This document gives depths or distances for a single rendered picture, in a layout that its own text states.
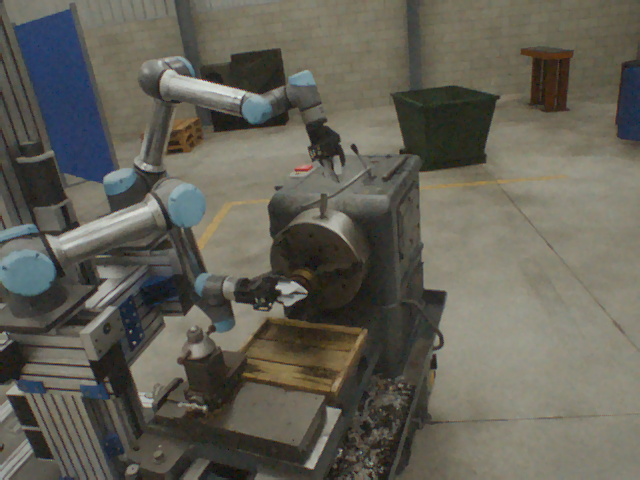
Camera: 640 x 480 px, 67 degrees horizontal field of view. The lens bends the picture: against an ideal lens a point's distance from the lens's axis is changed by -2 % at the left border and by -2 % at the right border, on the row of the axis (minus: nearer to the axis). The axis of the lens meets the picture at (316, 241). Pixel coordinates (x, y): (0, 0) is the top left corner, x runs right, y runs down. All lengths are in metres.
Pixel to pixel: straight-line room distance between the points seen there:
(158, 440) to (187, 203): 0.61
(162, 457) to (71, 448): 0.96
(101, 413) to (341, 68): 10.12
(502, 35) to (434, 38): 1.43
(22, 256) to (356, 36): 10.48
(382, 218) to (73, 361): 1.00
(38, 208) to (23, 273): 0.42
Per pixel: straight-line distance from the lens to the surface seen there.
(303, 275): 1.45
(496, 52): 11.80
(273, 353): 1.54
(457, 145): 6.22
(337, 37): 11.42
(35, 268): 1.33
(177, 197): 1.36
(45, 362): 1.63
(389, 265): 1.67
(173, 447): 1.30
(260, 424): 1.19
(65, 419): 2.09
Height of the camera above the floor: 1.78
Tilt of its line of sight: 23 degrees down
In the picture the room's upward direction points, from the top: 7 degrees counter-clockwise
